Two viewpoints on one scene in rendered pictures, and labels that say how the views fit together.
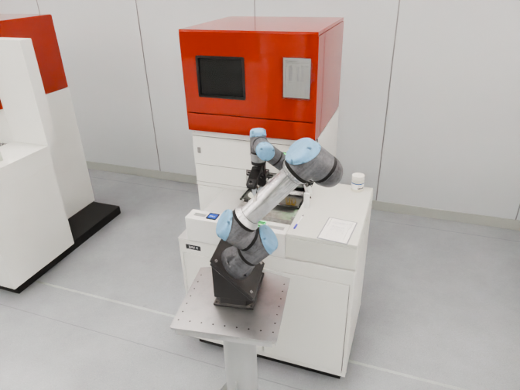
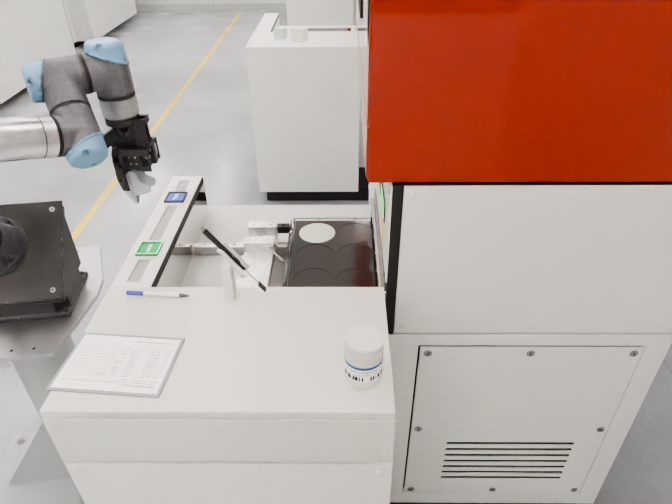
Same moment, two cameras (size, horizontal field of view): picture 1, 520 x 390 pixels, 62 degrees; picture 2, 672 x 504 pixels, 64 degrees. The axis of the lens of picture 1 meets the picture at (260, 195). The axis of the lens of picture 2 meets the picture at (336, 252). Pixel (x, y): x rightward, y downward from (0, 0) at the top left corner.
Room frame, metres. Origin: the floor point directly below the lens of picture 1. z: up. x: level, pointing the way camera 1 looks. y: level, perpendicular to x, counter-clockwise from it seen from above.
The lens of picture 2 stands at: (1.93, -1.18, 1.72)
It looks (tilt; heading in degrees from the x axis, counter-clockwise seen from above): 35 degrees down; 71
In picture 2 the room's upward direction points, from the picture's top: 1 degrees counter-clockwise
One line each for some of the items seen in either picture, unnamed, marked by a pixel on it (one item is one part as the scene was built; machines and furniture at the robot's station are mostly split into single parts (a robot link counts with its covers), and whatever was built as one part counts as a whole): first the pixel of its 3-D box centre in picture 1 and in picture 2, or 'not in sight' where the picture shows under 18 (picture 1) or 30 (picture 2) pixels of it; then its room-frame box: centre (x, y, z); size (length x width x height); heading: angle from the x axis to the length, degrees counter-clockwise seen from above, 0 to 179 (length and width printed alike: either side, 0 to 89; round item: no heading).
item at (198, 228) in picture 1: (237, 232); (168, 244); (1.89, 0.13, 0.89); 0.55 x 0.09 x 0.14; 70
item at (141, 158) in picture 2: (259, 171); (131, 142); (1.87, 0.00, 1.25); 0.09 x 0.08 x 0.12; 160
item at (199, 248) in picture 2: not in sight; (280, 249); (2.20, 0.07, 0.84); 0.50 x 0.02 x 0.03; 160
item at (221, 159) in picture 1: (252, 163); (380, 180); (2.49, 0.04, 1.02); 0.82 x 0.03 x 0.40; 70
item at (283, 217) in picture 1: (268, 215); (256, 269); (2.10, -0.04, 0.87); 0.36 x 0.08 x 0.03; 70
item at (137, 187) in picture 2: not in sight; (138, 188); (1.86, -0.01, 1.14); 0.06 x 0.03 x 0.09; 160
